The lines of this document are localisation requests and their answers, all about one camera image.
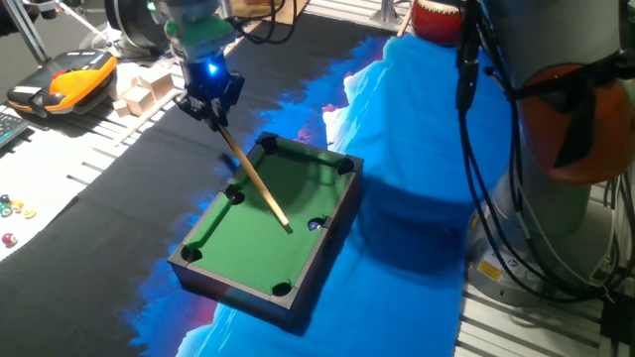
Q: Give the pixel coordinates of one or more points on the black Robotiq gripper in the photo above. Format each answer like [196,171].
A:
[208,82]

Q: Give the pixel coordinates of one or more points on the dark blue pool ball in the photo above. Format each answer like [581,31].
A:
[314,226]

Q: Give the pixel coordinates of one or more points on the dark sleeved forearm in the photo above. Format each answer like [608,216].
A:
[17,20]

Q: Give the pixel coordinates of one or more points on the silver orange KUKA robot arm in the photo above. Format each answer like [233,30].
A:
[570,124]

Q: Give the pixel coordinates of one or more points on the mini pool table green felt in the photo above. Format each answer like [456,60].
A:
[248,248]

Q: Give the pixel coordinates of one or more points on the small yellow pool ball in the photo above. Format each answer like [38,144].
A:
[28,212]

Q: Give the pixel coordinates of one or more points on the small orange pool ball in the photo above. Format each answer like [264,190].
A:
[17,204]

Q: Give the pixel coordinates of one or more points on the small black pool ball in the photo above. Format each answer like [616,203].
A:
[5,199]

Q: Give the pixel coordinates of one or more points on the small green pool ball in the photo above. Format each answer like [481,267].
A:
[5,210]

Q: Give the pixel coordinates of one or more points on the small red pool ball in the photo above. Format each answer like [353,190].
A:
[9,239]

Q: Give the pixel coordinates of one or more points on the large wooden cube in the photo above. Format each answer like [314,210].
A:
[158,84]

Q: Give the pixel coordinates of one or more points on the wooden blocks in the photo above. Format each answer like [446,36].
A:
[144,120]

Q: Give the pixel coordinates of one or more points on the medium wooden cube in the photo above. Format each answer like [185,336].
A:
[138,100]

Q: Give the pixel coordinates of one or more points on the small wooden block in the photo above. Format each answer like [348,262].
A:
[121,108]

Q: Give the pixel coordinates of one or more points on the black round reel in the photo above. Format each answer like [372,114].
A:
[129,25]

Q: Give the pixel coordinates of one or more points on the orange black teach pendant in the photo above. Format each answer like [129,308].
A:
[64,82]

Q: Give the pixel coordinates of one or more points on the thin metal rod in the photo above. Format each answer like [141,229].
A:
[82,22]

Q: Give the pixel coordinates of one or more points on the grey metal pole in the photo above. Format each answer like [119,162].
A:
[27,37]

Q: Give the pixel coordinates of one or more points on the wooden drumstick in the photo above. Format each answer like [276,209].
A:
[404,22]

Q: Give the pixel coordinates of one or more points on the black computer keyboard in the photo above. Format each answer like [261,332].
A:
[10,128]

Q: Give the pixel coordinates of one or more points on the blue black printed cloth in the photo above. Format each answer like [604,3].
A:
[397,223]

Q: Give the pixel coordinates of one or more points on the red drum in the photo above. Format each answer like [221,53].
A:
[439,22]

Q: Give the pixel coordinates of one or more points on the black box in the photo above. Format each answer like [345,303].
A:
[617,317]

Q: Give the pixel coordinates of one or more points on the green camera mount adapter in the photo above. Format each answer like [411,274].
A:
[201,35]

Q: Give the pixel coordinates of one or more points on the silver metal post base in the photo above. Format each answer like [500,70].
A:
[389,12]

